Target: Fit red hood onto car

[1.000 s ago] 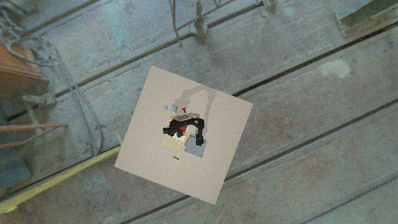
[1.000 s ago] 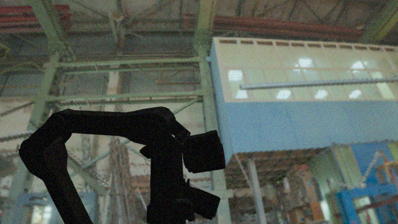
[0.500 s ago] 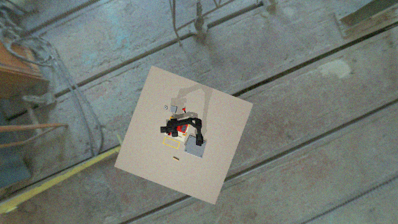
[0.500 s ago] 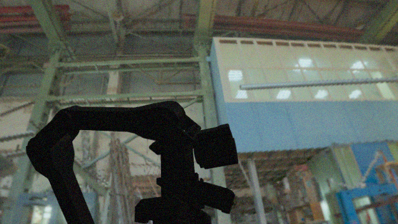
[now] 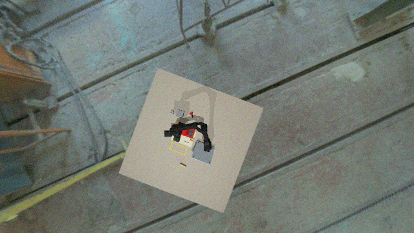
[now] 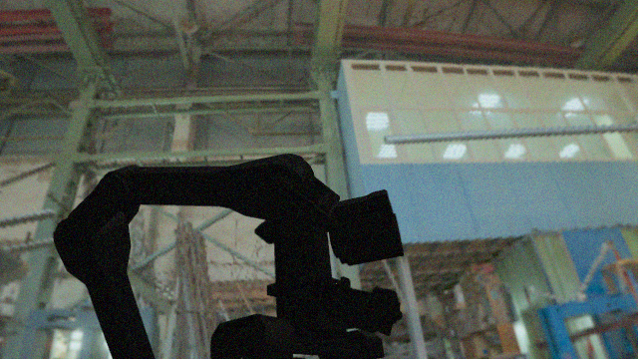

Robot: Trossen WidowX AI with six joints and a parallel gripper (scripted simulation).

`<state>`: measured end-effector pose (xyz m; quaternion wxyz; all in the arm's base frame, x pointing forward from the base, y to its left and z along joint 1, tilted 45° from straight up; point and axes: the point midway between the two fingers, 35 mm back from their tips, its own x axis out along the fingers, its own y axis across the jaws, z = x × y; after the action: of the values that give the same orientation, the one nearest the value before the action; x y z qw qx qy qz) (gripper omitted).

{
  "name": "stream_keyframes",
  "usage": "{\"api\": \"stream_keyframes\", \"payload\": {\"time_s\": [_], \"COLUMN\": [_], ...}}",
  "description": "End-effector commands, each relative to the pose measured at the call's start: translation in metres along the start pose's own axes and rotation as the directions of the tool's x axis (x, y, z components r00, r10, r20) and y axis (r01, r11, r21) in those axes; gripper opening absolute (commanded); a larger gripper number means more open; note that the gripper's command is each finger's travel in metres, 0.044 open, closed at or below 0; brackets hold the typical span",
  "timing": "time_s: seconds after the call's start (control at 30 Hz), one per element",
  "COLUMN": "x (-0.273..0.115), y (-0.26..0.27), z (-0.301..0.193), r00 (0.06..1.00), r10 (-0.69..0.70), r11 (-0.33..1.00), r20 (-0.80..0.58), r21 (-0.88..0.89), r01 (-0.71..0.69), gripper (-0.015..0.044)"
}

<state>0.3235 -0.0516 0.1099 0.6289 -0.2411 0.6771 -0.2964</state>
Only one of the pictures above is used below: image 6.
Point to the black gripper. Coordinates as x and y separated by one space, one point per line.
261 336

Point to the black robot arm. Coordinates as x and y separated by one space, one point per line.
94 241

